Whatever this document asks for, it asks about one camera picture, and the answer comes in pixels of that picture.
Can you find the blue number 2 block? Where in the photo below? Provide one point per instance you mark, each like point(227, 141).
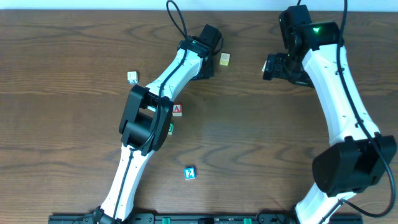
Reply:
point(189, 173)

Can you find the red letter A block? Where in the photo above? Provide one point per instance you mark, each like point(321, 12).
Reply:
point(177, 110)

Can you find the near green R block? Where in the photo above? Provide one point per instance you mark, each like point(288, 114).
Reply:
point(171, 129)

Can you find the blue sided wooden block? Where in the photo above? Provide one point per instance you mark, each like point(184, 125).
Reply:
point(132, 77)

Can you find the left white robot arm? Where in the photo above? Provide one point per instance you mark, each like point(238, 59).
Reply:
point(146, 119)

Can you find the plain wooden letter block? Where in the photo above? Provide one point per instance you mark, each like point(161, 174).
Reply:
point(264, 66)

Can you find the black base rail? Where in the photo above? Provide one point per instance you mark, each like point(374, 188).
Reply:
point(148, 218)

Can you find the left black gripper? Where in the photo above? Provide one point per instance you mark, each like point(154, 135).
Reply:
point(208, 69)

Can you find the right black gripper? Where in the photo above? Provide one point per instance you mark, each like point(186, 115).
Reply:
point(273, 66)

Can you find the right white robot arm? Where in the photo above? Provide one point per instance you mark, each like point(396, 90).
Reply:
point(358, 155)

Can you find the yellow letter block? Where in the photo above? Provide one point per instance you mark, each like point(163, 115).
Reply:
point(224, 59)

